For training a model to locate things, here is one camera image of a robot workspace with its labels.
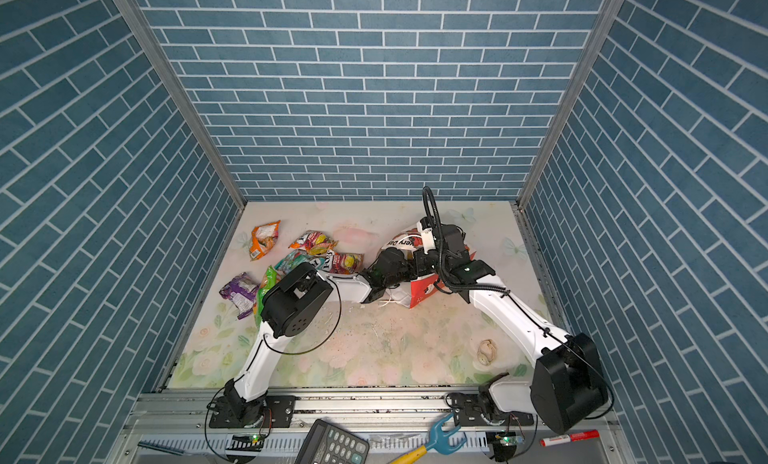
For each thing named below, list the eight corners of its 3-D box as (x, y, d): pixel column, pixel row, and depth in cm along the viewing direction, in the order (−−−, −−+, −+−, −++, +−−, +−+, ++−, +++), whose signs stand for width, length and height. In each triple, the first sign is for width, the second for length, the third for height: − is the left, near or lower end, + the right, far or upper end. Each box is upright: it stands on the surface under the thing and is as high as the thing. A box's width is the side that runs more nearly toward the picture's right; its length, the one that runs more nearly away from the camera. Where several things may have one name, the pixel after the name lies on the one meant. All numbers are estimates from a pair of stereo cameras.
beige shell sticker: (474, 360, 84) (475, 357, 83) (482, 338, 88) (484, 335, 87) (490, 368, 83) (492, 366, 81) (497, 345, 87) (499, 343, 85)
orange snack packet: (248, 260, 104) (243, 252, 100) (261, 228, 113) (256, 220, 110) (271, 260, 104) (266, 252, 100) (282, 228, 113) (278, 220, 110)
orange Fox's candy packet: (294, 252, 107) (291, 244, 103) (308, 235, 112) (305, 227, 108) (324, 263, 104) (321, 255, 100) (336, 245, 109) (334, 236, 105)
